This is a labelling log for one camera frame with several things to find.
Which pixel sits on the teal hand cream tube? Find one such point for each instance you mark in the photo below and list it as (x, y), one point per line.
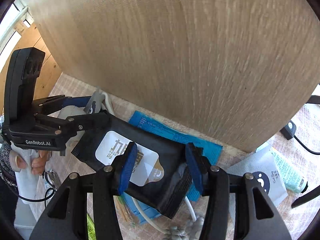
(292, 177)

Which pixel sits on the white beaded massager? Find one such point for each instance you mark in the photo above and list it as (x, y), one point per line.
(192, 229)

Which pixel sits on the upright wooden board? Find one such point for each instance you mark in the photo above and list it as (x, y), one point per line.
(235, 70)

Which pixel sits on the lime green tube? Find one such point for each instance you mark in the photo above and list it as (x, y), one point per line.
(90, 229)

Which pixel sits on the grey tg sachet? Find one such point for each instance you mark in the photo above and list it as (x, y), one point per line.
(94, 103)
(264, 169)

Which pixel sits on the black tripod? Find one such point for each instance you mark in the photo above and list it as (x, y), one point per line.
(314, 99)

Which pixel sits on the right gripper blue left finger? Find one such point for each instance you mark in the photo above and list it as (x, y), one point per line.
(65, 217)

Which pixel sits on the black wet wipes pack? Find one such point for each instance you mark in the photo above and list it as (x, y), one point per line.
(99, 147)

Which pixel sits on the person's left hand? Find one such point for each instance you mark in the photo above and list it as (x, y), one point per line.
(37, 165)

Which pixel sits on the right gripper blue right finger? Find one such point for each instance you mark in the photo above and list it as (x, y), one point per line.
(256, 217)

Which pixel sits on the metal eyelash curler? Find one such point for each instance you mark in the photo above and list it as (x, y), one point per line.
(51, 179)

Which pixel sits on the blue flat sachet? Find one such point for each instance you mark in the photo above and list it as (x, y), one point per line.
(180, 139)

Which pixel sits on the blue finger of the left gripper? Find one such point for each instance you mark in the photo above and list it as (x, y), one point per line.
(55, 103)
(72, 124)

